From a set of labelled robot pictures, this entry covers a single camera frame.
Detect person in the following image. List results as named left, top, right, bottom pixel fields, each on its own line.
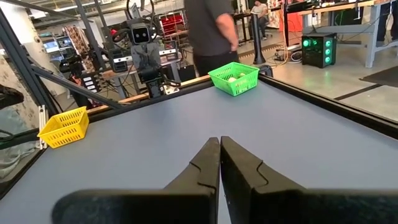
left=248, top=0, right=271, bottom=41
left=183, top=0, right=241, bottom=78

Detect black floor mat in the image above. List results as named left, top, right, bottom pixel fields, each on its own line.
left=359, top=65, right=398, bottom=88

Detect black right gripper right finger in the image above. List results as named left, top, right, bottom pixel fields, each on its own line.
left=220, top=136, right=398, bottom=224

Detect diagonal black frame strut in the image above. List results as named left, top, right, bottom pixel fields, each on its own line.
left=30, top=65, right=124, bottom=110

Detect black aluminium table frame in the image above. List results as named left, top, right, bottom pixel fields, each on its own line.
left=0, top=73, right=398, bottom=200

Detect black floor post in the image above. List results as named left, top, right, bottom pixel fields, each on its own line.
left=249, top=14, right=267, bottom=65

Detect yellow plastic basket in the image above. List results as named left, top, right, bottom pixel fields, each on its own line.
left=37, top=106, right=90, bottom=149

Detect green plastic basket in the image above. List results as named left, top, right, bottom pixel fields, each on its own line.
left=207, top=61, right=261, bottom=97

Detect black power strip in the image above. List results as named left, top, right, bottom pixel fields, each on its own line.
left=81, top=74, right=102, bottom=94

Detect red parts drawers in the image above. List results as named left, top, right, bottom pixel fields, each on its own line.
left=160, top=14, right=186, bottom=35

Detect black computer with green fans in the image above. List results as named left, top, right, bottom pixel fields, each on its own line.
left=301, top=33, right=338, bottom=69

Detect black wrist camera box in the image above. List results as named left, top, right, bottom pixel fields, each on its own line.
left=129, top=22, right=154, bottom=46

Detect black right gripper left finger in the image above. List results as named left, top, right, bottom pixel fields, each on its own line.
left=52, top=136, right=221, bottom=224

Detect black gantry post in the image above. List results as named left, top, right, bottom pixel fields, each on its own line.
left=74, top=0, right=106, bottom=71

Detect grey workbench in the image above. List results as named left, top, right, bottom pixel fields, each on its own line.
left=284, top=0, right=398, bottom=68

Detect silver aluminium bracket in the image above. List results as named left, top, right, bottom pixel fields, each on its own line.
left=37, top=105, right=48, bottom=150

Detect black table clamp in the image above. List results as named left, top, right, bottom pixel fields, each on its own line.
left=259, top=64, right=274, bottom=78

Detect thick black frame strut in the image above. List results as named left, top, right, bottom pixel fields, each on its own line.
left=0, top=9, right=60, bottom=116

